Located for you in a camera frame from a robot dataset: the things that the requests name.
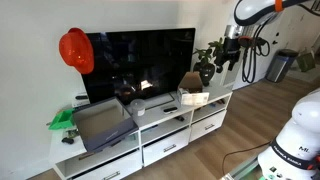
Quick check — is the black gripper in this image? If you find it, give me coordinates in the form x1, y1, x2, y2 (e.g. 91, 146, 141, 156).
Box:
214, 36, 242, 74

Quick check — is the white remote with keypad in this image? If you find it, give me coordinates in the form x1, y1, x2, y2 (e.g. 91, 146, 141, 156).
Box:
162, 105, 179, 115

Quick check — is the white tv stand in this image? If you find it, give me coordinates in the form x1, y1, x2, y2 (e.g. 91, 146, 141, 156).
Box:
49, 83, 234, 180

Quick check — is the small black object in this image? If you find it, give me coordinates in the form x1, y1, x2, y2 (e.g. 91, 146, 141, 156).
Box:
61, 136, 75, 145

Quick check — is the green plant in black pot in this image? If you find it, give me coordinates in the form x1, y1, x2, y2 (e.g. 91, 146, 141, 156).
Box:
192, 37, 225, 87

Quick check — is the white cardboard box with flap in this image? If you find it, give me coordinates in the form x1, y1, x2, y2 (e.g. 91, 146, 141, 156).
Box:
176, 71, 210, 107

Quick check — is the grey trash can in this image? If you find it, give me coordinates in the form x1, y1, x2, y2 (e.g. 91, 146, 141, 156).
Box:
265, 48, 299, 84

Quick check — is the black flat-screen television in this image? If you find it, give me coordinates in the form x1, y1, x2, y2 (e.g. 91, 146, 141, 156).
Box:
80, 27, 197, 111

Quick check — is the green bag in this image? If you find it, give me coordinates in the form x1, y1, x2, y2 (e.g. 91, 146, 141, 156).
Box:
296, 49, 317, 73

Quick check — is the translucent cylinder container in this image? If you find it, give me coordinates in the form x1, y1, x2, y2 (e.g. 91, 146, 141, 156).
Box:
130, 98, 147, 117

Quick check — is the grey-blue open box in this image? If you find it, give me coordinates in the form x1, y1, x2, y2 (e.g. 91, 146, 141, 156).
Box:
71, 96, 139, 153

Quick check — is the white router box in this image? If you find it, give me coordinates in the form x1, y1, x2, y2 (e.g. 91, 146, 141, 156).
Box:
71, 92, 90, 108

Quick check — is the small green circuit board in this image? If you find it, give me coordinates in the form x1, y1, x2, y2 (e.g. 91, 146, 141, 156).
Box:
64, 129, 80, 138

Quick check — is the green plastic container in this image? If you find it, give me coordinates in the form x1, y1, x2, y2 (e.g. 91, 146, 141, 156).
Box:
48, 108, 76, 131

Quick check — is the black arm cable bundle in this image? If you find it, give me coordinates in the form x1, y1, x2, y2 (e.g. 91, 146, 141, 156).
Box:
241, 16, 271, 84

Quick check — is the white drawer with handle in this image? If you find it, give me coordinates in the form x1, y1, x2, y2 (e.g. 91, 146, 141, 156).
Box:
142, 128, 192, 168
189, 109, 228, 143
71, 149, 143, 180

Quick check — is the black floor cable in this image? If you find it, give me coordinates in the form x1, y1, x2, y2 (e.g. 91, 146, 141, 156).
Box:
221, 141, 272, 176

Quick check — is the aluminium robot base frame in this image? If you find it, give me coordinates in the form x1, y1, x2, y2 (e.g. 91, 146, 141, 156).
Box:
221, 156, 268, 180

